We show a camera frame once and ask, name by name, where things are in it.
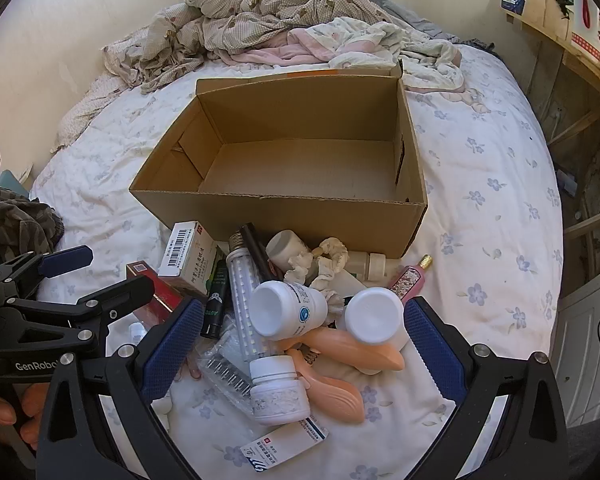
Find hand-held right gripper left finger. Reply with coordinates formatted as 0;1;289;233
35;297;206;480

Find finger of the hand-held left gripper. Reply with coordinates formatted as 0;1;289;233
0;245;94;301
7;276;156;341

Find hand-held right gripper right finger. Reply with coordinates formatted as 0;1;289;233
402;296;571;480

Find red cigarette box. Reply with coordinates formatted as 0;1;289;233
126;260;196;321

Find clear plastic bag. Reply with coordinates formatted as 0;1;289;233
190;332;261;411

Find black tube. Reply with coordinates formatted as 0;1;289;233
200;259;231;339

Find white wide-cap jar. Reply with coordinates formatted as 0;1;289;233
344;287;411;351

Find pink pet nail clipper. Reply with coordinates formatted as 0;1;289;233
275;325;406;423

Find white green medicine box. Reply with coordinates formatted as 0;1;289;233
158;221;221;297

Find corn-shaped light bulb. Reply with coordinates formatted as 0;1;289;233
227;231;281;361

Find small white patterned bottle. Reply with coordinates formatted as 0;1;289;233
250;357;312;423

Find white bottle blue label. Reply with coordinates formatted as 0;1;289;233
251;280;328;338

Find white blue medicine box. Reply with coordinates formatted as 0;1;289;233
240;422;329;480

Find white scrunchie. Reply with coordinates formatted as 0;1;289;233
282;252;351;321

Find brown cardboard box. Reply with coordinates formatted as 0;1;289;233
129;62;428;261

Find person's left hand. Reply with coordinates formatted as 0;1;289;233
0;381;46;442

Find camouflage cloth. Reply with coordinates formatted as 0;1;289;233
0;187;65;261

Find pink perfume bottle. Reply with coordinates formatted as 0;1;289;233
389;254;435;303

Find teal book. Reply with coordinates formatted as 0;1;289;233
0;170;31;200

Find white floral bed sheet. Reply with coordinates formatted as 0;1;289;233
30;42;566;480

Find white cabinet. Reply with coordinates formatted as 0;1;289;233
550;260;600;406

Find checked floral quilt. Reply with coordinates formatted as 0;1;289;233
50;0;396;153

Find pink white blanket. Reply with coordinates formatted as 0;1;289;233
220;16;486;111

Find grey cloth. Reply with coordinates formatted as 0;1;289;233
365;0;501;53

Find white red box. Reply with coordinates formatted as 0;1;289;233
570;0;600;58

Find wooden shelf frame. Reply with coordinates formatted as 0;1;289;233
500;0;600;281

